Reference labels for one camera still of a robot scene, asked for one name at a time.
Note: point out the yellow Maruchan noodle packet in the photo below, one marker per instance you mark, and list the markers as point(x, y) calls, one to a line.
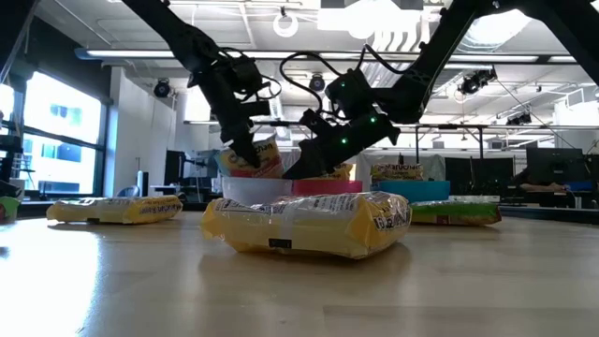
point(112, 210)
point(344, 172)
point(304, 229)

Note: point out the lime green Maruchan noodle packet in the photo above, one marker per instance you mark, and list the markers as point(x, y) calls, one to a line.
point(398, 172)
point(456, 214)

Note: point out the teal plastic bin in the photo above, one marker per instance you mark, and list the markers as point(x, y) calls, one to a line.
point(412, 191)

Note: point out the black track spotlight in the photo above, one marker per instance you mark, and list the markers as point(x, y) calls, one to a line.
point(477, 82)
point(519, 118)
point(162, 88)
point(317, 83)

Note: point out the black computer monitor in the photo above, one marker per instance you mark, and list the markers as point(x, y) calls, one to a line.
point(486, 168)
point(557, 159)
point(201, 164)

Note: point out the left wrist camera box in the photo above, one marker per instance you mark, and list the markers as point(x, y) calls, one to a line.
point(245, 75)

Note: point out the person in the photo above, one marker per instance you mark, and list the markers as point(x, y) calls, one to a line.
point(538, 186)

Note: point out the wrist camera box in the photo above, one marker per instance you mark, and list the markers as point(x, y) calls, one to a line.
point(245, 75)
point(351, 93)

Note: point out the black computer tower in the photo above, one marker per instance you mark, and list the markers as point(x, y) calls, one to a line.
point(174, 164)

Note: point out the silver ventilation duct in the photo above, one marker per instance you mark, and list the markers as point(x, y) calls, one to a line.
point(496, 28)

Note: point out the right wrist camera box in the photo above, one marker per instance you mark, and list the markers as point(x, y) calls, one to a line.
point(351, 93)

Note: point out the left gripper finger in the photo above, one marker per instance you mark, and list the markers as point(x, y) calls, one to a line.
point(248, 150)

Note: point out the dark office chair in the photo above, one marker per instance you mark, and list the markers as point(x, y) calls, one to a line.
point(128, 192)

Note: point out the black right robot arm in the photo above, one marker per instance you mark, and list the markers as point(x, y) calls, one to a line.
point(435, 61)

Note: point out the large window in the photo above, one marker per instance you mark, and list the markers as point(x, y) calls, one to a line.
point(61, 140)

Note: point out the clear plastic bin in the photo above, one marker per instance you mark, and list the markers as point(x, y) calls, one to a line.
point(257, 189)

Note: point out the background workbench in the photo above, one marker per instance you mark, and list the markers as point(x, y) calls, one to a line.
point(585, 201)

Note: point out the red green packet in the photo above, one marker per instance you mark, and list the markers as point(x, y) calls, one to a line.
point(8, 208)

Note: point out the black workstation frame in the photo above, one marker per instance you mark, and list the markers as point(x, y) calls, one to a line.
point(444, 126)

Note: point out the red plastic bin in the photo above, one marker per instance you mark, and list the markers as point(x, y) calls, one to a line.
point(327, 187)

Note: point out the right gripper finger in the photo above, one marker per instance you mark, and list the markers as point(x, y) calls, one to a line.
point(313, 164)

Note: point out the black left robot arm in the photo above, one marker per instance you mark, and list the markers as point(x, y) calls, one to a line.
point(178, 33)

